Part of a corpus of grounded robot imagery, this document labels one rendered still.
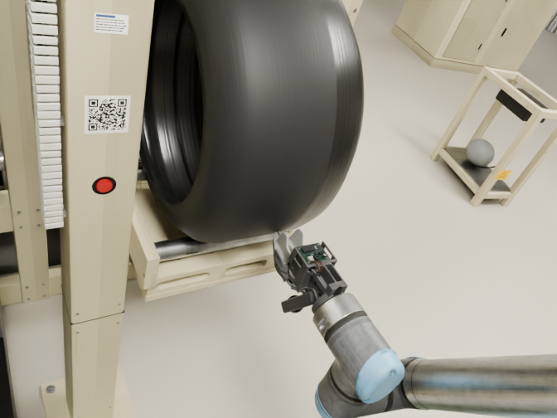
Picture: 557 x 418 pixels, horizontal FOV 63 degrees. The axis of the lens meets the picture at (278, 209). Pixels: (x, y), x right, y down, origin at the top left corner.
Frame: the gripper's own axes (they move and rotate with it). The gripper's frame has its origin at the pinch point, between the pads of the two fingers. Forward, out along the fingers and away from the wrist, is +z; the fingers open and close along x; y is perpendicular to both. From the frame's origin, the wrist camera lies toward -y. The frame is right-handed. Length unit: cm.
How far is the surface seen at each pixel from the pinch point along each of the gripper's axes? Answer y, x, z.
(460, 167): -90, -251, 108
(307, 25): 41.8, 2.3, 9.5
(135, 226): -7.1, 25.1, 16.7
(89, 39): 33, 35, 18
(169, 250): -10.5, 19.0, 10.9
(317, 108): 31.6, 2.1, 0.3
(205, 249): -11.5, 10.6, 10.3
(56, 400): -101, 41, 30
